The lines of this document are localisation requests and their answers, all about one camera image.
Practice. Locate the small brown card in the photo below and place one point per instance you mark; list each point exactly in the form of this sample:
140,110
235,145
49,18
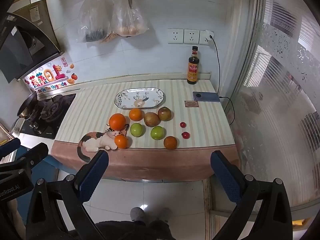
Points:
191,103

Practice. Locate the white wall socket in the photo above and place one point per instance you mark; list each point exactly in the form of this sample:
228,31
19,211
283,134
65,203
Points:
203,40
175,36
191,36

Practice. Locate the person's left foot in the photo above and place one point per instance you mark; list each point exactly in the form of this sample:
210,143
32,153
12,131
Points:
138,214

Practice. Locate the colourful wall sticker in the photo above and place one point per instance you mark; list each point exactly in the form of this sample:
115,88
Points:
47,77

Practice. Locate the black range hood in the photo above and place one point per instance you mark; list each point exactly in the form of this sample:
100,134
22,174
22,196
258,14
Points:
22,42

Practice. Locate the plastic bag with dark contents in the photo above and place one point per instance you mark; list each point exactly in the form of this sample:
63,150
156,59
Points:
93,17

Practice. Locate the large orange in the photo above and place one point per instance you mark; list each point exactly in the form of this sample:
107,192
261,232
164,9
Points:
117,122

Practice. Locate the black frying pan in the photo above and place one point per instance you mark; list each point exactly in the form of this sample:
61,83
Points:
26,105

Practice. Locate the person's foot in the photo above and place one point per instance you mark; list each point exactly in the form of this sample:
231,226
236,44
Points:
138,214
164,214

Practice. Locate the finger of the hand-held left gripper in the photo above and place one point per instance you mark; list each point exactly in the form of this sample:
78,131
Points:
32,155
10,146

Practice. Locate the blue kitchen cabinet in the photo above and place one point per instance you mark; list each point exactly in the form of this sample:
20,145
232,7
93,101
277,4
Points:
53,167

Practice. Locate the person's dark trousers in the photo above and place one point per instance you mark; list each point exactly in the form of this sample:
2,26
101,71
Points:
132,231

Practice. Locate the plastic bag with eggs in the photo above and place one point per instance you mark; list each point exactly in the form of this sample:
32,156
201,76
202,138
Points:
127,22

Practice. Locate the brownish red apple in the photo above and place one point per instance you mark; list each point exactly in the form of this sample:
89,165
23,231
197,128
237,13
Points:
165,113
151,119

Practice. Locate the blue smartphone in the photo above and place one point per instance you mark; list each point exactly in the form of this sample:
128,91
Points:
206,96

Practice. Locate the dark reddish orange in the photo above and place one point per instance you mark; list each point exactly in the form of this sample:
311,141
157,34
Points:
170,142

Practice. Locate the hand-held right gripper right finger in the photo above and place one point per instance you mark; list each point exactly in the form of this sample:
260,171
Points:
225,175

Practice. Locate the white charger plug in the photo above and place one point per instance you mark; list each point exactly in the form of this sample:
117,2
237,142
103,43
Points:
209,34

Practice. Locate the medium orange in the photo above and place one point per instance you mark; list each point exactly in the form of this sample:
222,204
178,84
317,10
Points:
121,141
135,114

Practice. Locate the frosted glass sliding door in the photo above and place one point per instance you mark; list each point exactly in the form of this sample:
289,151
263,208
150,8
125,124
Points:
275,105

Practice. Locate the person's right foot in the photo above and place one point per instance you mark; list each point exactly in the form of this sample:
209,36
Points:
164,214

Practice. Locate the green apple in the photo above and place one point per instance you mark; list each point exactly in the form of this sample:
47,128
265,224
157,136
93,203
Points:
157,132
137,130

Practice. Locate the black gas stove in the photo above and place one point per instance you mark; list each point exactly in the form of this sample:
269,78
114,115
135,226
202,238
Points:
55,107

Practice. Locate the dark soy sauce bottle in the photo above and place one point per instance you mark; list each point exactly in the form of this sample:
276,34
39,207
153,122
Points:
192,72

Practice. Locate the striped cat print mat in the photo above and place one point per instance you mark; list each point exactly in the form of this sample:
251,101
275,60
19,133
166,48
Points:
95,105

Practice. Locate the floral oval plate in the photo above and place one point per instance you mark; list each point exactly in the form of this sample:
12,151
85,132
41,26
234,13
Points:
130,97

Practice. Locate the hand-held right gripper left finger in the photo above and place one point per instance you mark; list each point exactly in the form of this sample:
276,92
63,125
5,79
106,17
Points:
93,173

